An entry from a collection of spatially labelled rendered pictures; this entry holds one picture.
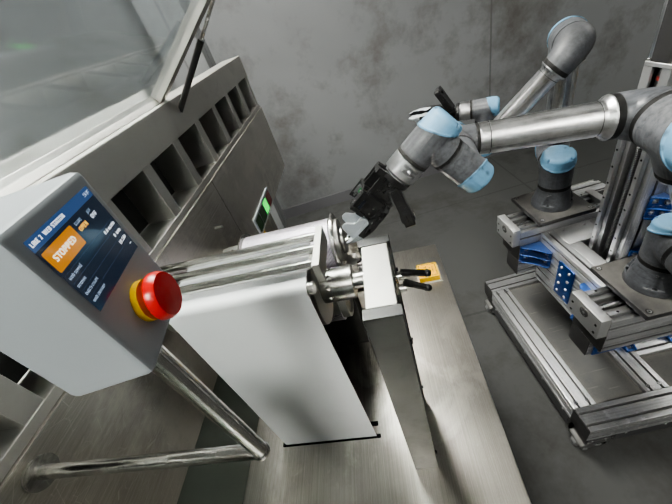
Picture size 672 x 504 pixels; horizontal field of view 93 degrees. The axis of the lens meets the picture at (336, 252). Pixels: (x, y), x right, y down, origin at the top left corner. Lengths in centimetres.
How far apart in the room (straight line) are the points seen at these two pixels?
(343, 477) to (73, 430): 56
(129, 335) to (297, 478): 77
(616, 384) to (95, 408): 177
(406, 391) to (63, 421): 47
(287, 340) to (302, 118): 280
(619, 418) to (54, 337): 175
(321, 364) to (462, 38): 313
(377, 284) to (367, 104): 290
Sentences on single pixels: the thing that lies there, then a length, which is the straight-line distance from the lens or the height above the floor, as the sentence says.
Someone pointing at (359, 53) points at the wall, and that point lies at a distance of 318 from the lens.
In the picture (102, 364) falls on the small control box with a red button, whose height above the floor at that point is 163.
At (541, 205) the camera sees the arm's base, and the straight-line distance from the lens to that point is 160.
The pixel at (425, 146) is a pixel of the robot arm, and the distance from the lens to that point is 68.
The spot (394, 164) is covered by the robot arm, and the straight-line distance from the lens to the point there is 70.
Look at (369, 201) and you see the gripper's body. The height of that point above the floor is 138.
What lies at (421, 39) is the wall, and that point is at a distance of 330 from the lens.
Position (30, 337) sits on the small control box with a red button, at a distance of 21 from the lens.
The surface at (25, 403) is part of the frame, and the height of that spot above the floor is 147.
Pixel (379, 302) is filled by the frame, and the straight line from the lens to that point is 41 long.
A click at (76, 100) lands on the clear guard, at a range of 64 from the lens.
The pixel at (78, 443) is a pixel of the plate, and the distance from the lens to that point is 61.
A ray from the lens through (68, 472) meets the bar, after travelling 54.
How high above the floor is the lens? 174
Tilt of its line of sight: 37 degrees down
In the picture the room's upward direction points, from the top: 20 degrees counter-clockwise
